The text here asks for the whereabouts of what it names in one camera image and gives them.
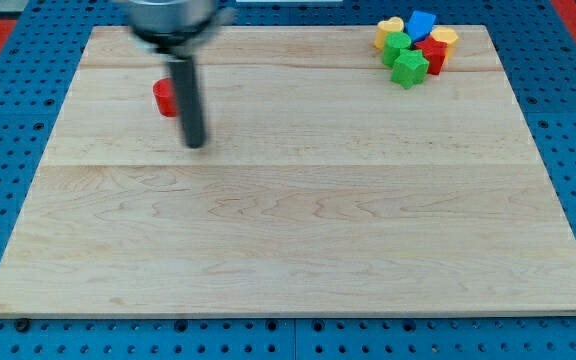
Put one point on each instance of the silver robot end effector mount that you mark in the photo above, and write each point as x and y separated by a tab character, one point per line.
176	27

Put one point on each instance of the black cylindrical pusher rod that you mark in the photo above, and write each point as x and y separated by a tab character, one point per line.
185	82

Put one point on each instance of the red cylinder block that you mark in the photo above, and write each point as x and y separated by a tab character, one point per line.
165	98

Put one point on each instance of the wooden board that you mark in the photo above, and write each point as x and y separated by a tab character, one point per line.
325	190

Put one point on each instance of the green cylinder block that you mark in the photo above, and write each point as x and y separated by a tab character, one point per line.
394	43

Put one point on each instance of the yellow heart block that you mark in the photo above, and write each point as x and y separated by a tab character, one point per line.
386	27

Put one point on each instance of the green star block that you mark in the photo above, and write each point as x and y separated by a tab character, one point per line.
409	68

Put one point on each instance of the blue cube block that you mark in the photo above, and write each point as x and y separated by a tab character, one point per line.
420	24

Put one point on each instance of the red star block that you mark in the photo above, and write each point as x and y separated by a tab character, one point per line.
434	52

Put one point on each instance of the yellow hexagon block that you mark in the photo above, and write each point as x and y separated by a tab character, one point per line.
447	35

